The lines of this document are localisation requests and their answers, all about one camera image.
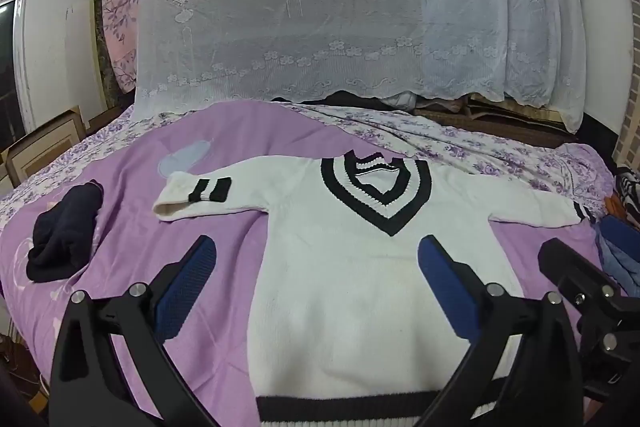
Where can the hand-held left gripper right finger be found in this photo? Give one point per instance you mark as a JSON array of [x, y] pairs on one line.
[[445, 287]]

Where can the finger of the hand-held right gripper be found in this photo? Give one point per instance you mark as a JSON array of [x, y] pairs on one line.
[[575, 264]]

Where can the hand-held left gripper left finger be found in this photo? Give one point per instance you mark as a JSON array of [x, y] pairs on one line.
[[187, 287]]

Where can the white black-striped sweater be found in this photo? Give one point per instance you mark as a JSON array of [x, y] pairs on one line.
[[350, 257]]

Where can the blue cloth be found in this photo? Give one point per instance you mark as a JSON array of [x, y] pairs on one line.
[[620, 252]]

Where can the purple blanket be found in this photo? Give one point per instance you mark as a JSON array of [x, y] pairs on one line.
[[125, 257]]

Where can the black white striped cloth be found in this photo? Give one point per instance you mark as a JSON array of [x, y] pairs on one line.
[[629, 194]]

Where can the dark navy folded garment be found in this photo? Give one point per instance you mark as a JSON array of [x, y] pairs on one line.
[[60, 232]]

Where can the purple floral bed sheet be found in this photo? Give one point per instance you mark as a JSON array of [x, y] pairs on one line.
[[450, 142]]

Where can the brown folded mat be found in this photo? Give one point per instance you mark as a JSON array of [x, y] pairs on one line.
[[500, 117]]

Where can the white crumpled cloth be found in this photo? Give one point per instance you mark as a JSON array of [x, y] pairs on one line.
[[405, 99]]

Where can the dark cloth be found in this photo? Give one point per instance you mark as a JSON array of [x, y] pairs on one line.
[[345, 99]]

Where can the green patterned panel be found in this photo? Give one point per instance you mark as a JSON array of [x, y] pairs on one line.
[[105, 57]]

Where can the pink floral cloth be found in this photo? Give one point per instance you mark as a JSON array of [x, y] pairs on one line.
[[122, 7]]

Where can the sliding glass window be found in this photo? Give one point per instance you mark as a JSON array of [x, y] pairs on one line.
[[10, 57]]

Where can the white lace cover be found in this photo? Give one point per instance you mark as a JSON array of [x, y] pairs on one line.
[[325, 7]]

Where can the wooden picture frame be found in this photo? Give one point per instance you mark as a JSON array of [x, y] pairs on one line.
[[45, 147]]

